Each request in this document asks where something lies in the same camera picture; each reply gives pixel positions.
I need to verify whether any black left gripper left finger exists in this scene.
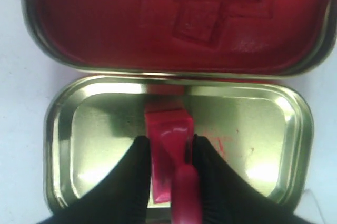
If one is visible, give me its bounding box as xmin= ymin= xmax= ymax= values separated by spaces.
xmin=43 ymin=136 xmax=151 ymax=223

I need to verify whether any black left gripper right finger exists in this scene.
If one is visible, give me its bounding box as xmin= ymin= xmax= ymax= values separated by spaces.
xmin=192 ymin=136 xmax=308 ymax=224

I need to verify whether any red rubber stamp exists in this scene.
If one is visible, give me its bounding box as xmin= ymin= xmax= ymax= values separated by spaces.
xmin=145 ymin=84 xmax=203 ymax=223

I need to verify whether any red ink pad tin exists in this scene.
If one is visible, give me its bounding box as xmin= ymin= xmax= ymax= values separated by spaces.
xmin=22 ymin=0 xmax=336 ymax=79

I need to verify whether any gold metal tin lid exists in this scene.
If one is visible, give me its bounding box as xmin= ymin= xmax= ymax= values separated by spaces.
xmin=44 ymin=76 xmax=314 ymax=223

